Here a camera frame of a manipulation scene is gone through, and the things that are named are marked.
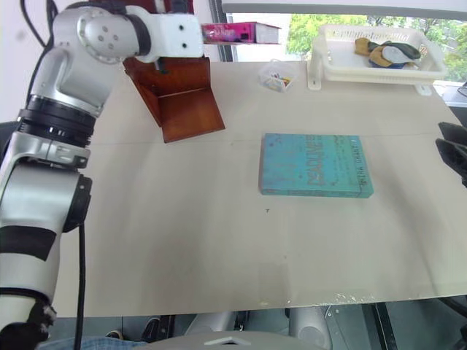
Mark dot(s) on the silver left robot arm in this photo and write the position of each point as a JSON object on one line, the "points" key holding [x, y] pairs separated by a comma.
{"points": [[40, 197]]}

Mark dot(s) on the bundle of work gloves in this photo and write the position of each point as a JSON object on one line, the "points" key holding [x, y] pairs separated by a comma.
{"points": [[390, 54]]}

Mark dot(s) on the teal paperback book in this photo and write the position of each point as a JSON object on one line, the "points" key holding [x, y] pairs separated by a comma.
{"points": [[313, 164]]}

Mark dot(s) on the white plastic basket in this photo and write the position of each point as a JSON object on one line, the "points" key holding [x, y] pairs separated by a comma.
{"points": [[339, 62]]}

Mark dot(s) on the pink hardcover book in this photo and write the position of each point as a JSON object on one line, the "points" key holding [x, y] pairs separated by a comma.
{"points": [[251, 33]]}

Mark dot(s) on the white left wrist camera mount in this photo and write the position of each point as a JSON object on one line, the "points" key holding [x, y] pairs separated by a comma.
{"points": [[175, 34]]}

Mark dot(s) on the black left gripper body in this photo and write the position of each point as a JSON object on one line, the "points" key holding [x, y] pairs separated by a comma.
{"points": [[161, 67]]}

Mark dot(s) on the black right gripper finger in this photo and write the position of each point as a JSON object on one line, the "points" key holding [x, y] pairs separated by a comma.
{"points": [[456, 133], [456, 156]]}

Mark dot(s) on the wooden bookshelf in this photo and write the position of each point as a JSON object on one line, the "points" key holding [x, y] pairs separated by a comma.
{"points": [[186, 109]]}

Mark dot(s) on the silver robot torso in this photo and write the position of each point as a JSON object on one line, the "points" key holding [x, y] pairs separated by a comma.
{"points": [[237, 328]]}

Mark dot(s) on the small clear plastic box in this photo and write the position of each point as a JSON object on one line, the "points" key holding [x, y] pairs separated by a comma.
{"points": [[277, 78]]}

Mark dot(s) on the blue denim fabric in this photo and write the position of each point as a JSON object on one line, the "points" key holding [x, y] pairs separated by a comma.
{"points": [[91, 343]]}

